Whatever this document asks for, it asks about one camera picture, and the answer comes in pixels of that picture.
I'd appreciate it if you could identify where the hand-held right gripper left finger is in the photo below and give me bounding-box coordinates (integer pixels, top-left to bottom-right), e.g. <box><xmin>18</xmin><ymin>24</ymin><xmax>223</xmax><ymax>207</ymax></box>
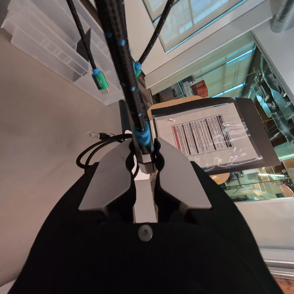
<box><xmin>78</xmin><ymin>138</ymin><xmax>138</xmax><ymax>223</ymax></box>

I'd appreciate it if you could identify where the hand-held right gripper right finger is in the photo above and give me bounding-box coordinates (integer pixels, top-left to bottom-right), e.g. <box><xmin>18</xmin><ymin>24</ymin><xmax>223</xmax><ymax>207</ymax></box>
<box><xmin>154</xmin><ymin>138</ymin><xmax>212</xmax><ymax>223</ymax></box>

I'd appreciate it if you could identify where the thin black cable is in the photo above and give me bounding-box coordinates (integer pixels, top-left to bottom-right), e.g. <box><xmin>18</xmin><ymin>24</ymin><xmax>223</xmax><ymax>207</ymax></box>
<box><xmin>76</xmin><ymin>131</ymin><xmax>135</xmax><ymax>169</ymax></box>

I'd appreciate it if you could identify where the grey hdmi switch box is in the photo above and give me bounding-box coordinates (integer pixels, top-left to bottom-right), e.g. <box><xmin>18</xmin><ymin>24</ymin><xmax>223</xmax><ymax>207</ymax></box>
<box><xmin>134</xmin><ymin>138</ymin><xmax>155</xmax><ymax>174</ymax></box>

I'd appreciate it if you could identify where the clear plastic organizer box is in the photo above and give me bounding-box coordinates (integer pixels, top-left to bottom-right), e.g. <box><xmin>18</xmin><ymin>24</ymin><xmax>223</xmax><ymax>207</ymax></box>
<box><xmin>1</xmin><ymin>0</ymin><xmax>125</xmax><ymax>106</ymax></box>

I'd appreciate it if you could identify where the printed instruction sheet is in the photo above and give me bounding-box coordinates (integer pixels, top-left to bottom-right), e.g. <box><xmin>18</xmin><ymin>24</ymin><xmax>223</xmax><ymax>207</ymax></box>
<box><xmin>172</xmin><ymin>114</ymin><xmax>234</xmax><ymax>156</ymax></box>

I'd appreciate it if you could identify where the clear acrylic sign holder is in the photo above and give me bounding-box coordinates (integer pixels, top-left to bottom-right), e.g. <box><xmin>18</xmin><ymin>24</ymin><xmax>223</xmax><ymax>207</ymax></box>
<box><xmin>153</xmin><ymin>102</ymin><xmax>263</xmax><ymax>171</ymax></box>

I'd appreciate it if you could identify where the red storage case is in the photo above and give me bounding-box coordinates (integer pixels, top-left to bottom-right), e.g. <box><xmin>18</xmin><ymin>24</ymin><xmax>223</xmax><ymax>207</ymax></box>
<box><xmin>192</xmin><ymin>80</ymin><xmax>209</xmax><ymax>97</ymax></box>

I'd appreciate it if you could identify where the black wood-edged divider panel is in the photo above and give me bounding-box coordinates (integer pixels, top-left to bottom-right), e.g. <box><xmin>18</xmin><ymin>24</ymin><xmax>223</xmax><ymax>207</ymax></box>
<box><xmin>147</xmin><ymin>96</ymin><xmax>282</xmax><ymax>187</ymax></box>

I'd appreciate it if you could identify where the large paned window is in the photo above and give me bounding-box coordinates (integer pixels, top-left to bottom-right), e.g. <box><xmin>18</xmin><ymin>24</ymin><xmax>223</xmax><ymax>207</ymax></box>
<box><xmin>142</xmin><ymin>0</ymin><xmax>276</xmax><ymax>54</ymax></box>

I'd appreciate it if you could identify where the metal ventilation duct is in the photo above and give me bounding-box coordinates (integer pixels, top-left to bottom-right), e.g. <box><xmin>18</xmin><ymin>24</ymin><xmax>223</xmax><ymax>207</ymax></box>
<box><xmin>271</xmin><ymin>0</ymin><xmax>294</xmax><ymax>32</ymax></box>

